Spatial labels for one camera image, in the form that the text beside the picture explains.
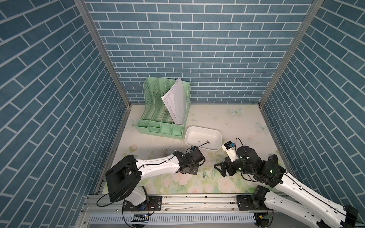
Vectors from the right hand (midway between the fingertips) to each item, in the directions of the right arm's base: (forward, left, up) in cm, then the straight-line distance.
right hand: (220, 163), depth 73 cm
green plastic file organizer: (+37, +46, -13) cm, 60 cm away
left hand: (-1, +12, -12) cm, 17 cm away
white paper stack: (+36, +28, +8) cm, 46 cm away
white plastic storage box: (+23, +5, -14) cm, 28 cm away
